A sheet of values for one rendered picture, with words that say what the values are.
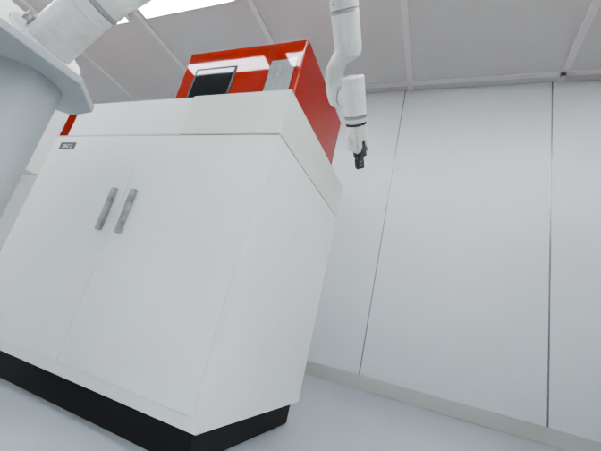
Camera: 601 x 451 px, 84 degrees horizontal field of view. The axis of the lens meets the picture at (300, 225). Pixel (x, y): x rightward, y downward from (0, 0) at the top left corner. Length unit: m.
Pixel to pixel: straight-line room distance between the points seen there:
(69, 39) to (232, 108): 0.45
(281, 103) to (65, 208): 0.80
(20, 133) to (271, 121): 0.62
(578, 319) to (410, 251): 1.16
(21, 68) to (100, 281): 0.57
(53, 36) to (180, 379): 0.93
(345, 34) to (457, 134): 2.30
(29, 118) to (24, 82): 0.09
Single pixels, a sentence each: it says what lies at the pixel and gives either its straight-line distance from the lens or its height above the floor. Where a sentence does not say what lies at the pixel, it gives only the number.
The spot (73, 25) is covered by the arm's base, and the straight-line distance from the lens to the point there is 1.19.
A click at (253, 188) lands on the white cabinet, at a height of 0.65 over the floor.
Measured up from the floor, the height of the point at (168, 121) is 0.87.
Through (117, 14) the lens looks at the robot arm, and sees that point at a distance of 1.19.
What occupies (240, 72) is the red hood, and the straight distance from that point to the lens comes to 2.15.
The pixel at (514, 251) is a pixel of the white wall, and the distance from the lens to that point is 2.98.
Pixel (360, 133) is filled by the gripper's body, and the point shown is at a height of 1.03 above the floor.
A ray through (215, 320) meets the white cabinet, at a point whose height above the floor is 0.31.
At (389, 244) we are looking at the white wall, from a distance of 2.95.
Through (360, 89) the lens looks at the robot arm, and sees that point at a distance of 1.25.
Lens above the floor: 0.34
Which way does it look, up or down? 16 degrees up
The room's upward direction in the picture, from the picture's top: 13 degrees clockwise
